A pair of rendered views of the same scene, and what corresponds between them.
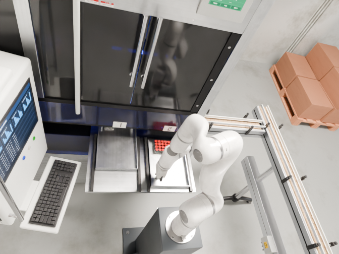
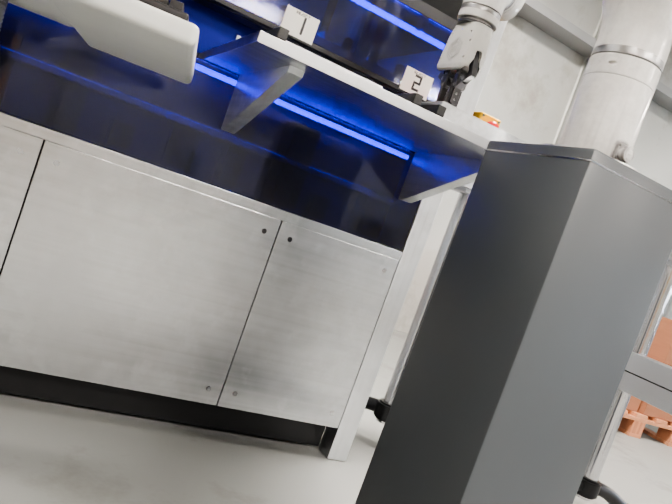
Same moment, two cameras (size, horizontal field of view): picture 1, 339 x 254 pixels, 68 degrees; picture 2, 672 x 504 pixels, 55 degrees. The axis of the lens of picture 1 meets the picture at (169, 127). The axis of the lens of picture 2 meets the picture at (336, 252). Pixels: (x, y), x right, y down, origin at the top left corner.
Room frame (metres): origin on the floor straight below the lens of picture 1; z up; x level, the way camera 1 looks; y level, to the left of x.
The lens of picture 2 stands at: (-0.55, 0.06, 0.64)
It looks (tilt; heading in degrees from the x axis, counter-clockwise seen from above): 3 degrees down; 359
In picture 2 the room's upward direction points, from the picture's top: 20 degrees clockwise
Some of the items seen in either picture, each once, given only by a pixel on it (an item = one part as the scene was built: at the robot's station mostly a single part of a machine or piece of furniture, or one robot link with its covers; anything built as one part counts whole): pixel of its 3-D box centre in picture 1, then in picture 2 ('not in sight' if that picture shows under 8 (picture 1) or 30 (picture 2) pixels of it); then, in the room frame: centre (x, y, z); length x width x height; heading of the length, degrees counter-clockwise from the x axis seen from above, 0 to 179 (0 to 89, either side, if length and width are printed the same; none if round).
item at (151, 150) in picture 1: (167, 163); (444, 131); (0.93, -0.09, 0.90); 0.34 x 0.26 x 0.04; 26
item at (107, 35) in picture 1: (91, 60); not in sight; (0.89, 0.48, 1.51); 0.47 x 0.01 x 0.59; 116
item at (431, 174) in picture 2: not in sight; (447, 183); (0.99, -0.15, 0.80); 0.34 x 0.03 x 0.13; 26
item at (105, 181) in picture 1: (142, 158); (369, 114); (0.89, 0.08, 0.87); 0.70 x 0.48 x 0.02; 116
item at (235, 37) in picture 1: (204, 92); not in sight; (1.16, -0.10, 1.40); 0.05 x 0.01 x 0.80; 116
